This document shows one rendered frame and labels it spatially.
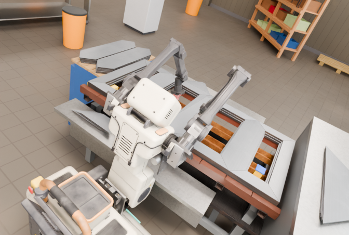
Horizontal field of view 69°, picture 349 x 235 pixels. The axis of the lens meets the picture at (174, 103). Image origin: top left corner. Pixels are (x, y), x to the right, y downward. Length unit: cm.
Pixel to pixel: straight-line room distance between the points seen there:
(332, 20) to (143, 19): 598
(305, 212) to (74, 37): 387
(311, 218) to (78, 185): 111
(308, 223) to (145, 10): 481
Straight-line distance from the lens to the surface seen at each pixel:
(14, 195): 242
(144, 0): 549
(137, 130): 113
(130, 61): 250
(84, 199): 127
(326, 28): 938
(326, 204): 156
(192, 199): 166
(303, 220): 142
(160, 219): 234
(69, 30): 437
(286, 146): 216
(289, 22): 746
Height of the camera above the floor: 196
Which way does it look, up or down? 33 degrees down
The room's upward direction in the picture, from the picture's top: 18 degrees clockwise
